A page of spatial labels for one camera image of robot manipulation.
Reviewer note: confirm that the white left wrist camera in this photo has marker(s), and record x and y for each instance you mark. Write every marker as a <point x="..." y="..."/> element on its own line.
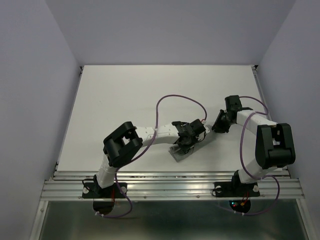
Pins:
<point x="207" y="128"/>

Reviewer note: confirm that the grey cloth napkin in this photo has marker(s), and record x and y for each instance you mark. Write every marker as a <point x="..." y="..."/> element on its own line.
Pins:
<point x="202" y="143"/>

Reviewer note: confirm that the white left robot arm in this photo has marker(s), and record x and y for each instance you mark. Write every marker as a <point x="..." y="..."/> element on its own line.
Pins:
<point x="123" y="144"/>

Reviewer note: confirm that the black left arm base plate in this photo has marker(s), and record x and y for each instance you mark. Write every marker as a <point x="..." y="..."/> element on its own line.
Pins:
<point x="92" y="191"/>

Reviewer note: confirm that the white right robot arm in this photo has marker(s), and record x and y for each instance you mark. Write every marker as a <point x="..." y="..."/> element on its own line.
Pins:
<point x="274" y="144"/>

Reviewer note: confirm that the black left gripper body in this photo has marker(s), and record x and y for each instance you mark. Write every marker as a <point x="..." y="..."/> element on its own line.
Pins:
<point x="193" y="140"/>

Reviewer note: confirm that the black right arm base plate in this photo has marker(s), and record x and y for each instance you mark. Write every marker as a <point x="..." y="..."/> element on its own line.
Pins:
<point x="226" y="189"/>

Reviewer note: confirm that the aluminium mounting rail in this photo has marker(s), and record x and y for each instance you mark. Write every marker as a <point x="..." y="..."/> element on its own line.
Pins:
<point x="168" y="186"/>

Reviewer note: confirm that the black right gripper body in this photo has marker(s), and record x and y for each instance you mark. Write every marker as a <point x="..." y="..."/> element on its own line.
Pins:
<point x="231" y="122"/>

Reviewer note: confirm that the pink handled fork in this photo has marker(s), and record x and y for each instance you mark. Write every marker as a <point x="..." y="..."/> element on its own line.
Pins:
<point x="178" y="151"/>

